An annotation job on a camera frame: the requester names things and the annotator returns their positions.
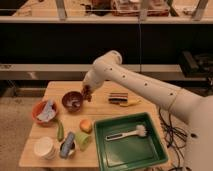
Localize dark purple grape bunch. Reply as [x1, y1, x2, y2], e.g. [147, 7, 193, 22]
[82, 85, 92, 102]

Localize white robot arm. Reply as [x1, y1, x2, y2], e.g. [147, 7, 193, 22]
[82, 50, 213, 171]

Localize brown striped block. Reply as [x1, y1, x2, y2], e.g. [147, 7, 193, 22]
[108, 93, 128, 103]

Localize yellow banana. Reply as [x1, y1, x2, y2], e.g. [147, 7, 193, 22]
[119, 100, 141, 107]

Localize dark brown bowl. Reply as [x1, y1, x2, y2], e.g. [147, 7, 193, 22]
[62, 91, 83, 112]

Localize orange peach fruit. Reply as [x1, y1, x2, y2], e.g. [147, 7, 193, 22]
[79, 119, 92, 133]

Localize white dish brush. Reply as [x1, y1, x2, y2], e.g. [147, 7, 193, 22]
[105, 125, 147, 141]

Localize light green cup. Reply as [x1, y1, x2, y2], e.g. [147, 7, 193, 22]
[75, 131, 91, 151]

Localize green plastic tray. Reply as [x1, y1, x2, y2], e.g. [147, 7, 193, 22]
[94, 113, 168, 171]

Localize green cucumber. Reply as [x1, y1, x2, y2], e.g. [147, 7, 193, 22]
[54, 119, 64, 142]

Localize crumpled white blue cloth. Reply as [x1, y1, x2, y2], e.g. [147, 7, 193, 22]
[37, 100, 56, 122]

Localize small white bowl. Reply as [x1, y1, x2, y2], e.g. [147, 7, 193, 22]
[60, 141, 76, 158]

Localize orange bowl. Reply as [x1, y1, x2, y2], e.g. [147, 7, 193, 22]
[31, 100, 58, 126]

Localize brown crate on shelf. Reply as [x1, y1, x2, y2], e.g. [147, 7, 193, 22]
[111, 0, 170, 16]

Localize black box on shelf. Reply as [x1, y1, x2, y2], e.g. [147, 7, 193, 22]
[179, 51, 213, 78]

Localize black cables on floor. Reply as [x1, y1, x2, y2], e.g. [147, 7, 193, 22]
[158, 107, 189, 171]

